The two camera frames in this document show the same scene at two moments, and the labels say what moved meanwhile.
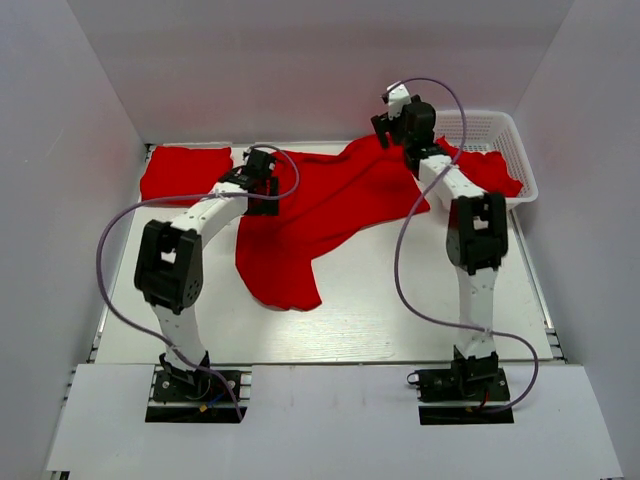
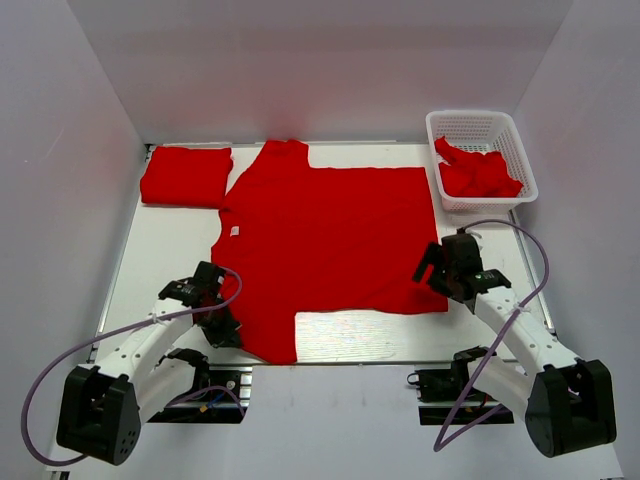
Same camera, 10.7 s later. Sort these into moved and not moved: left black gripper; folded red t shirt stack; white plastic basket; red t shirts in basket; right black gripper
Moved: right black gripper; left black gripper
Not moved: folded red t shirt stack; white plastic basket; red t shirts in basket
